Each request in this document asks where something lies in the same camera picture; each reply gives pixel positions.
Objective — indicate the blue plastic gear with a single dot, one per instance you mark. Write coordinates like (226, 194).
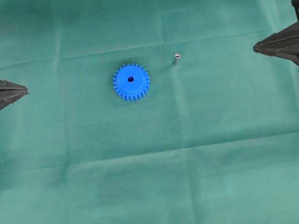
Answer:
(131, 82)

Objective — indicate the green table cloth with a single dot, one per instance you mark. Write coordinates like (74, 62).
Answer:
(215, 141)

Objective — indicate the small metal shaft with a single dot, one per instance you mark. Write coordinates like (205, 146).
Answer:
(177, 57)

